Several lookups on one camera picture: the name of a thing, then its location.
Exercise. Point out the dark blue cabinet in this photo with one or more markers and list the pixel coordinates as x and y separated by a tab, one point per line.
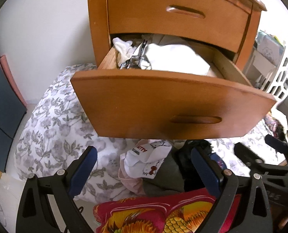
3	111

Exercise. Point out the black garment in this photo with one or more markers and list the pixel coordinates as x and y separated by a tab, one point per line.
185	157

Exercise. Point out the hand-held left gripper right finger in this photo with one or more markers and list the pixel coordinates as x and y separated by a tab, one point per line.
205	172

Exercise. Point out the floral quilt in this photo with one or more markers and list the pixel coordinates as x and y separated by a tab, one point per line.
54	131

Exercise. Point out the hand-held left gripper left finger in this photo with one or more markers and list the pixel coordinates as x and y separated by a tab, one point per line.
82	172

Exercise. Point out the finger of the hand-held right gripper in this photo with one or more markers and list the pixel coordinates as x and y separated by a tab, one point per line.
276	143
245	154

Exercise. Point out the wooden drawer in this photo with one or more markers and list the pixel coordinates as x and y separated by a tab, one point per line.
182	29
146	106

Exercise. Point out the grey garment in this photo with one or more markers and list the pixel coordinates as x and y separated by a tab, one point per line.
163	179

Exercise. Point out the pink soft garment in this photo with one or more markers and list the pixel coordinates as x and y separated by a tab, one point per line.
130	183

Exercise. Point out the white cloth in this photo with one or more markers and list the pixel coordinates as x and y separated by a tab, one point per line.
122	48

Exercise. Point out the plain white garment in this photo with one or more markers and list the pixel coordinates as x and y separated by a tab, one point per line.
178	58

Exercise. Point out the white cartoon print garment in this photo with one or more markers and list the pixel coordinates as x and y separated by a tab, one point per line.
146	157

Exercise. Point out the pink board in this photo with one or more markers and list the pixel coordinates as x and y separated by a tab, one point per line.
12	80

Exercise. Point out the black cloth bundle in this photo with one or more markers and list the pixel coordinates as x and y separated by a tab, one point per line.
278	132

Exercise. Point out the closed wooden drawer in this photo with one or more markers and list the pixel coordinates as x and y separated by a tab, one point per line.
182	29

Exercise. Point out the white cutout shelf rack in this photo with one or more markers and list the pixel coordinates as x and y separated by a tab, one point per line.
282	77

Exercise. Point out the red printed blanket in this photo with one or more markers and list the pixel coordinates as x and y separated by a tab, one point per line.
146	213

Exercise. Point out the wooden nightstand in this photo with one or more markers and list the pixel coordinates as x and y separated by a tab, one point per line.
97	29

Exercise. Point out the white illustrated box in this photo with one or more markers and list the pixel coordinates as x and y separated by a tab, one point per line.
270	49

